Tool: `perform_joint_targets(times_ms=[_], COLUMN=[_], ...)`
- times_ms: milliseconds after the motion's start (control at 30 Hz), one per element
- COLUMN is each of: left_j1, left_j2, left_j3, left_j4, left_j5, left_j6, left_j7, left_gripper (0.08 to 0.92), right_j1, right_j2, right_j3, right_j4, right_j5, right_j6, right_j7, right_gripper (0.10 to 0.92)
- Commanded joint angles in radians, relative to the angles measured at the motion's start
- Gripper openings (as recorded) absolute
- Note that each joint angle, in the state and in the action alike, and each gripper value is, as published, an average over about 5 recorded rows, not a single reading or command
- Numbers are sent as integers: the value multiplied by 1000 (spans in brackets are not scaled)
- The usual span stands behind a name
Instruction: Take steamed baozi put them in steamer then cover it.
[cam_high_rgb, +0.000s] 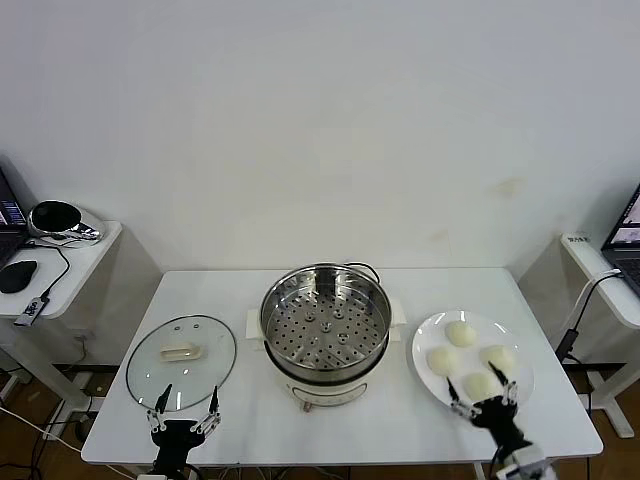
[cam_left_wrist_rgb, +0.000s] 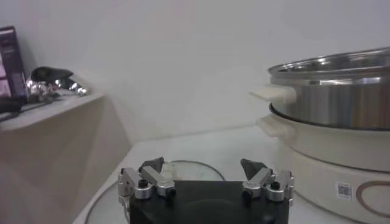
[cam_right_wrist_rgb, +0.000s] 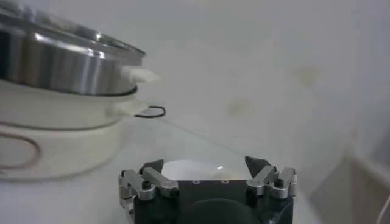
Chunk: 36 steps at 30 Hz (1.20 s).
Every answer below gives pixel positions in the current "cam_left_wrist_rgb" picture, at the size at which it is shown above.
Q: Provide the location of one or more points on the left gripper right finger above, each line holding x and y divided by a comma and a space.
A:
259, 180

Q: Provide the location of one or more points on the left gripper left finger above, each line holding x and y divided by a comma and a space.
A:
155, 180

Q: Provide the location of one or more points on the round glass pot lid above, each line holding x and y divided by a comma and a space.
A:
103, 210

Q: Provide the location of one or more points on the stainless steel steamer pot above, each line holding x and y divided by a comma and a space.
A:
335, 100

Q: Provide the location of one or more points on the cream electric cooker base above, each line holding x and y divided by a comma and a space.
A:
320, 152

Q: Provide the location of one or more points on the white side table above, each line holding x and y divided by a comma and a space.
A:
45, 152

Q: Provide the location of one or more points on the chrome and black gadget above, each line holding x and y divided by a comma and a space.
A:
48, 76

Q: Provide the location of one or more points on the black laptop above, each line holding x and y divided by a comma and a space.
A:
10, 61

